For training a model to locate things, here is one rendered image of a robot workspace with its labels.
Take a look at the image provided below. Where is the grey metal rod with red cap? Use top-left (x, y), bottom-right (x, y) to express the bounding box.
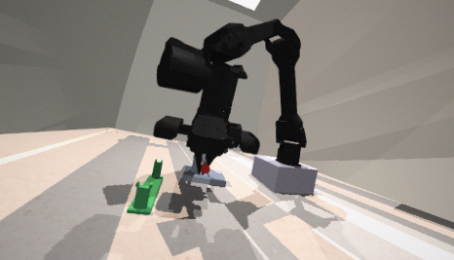
top-left (201, 154), bottom-right (209, 174)

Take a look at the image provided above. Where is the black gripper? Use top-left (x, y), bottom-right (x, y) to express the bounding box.
top-left (153, 94), bottom-right (260, 175)

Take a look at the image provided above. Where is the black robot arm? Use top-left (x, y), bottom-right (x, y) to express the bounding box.
top-left (157, 19), bottom-right (307, 167)

